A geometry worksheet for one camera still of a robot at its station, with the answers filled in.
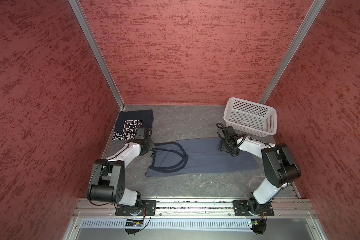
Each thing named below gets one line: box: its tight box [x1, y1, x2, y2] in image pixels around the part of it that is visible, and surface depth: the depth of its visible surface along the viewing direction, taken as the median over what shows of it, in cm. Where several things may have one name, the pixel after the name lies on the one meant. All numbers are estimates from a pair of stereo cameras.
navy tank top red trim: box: [111, 109, 154, 141], surface depth 108 cm
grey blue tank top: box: [145, 137, 258, 178], surface depth 91 cm
